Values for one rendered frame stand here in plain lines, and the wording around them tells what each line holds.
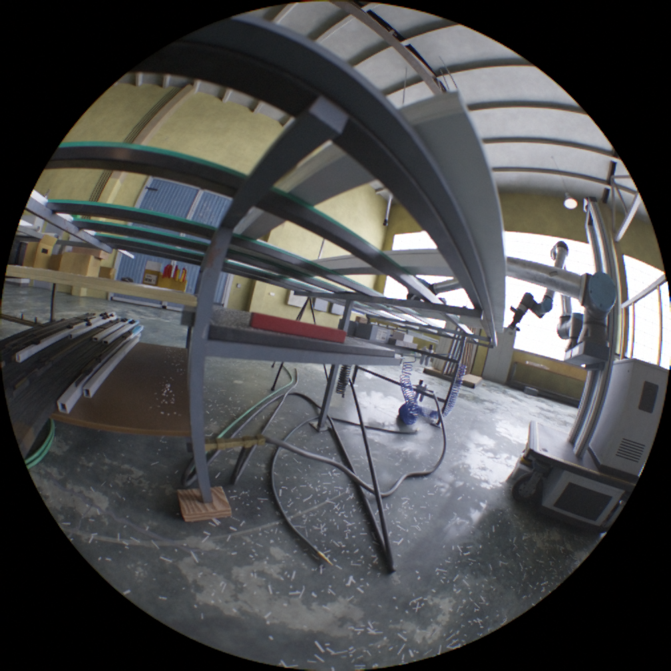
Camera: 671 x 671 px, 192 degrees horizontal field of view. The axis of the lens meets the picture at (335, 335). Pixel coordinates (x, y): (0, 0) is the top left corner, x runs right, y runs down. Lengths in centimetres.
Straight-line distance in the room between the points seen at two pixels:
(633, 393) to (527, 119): 841
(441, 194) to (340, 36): 782
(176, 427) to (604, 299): 145
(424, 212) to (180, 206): 697
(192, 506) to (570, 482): 144
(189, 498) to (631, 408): 174
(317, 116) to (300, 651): 81
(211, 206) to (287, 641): 740
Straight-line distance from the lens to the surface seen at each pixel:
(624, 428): 132
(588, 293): 103
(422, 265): 60
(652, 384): 138
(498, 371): 774
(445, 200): 28
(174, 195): 729
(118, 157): 43
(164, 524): 76
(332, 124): 18
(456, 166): 28
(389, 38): 570
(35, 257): 150
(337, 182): 34
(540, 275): 107
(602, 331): 118
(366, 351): 73
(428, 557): 83
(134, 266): 688
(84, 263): 114
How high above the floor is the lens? 65
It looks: 4 degrees down
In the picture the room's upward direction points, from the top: 13 degrees clockwise
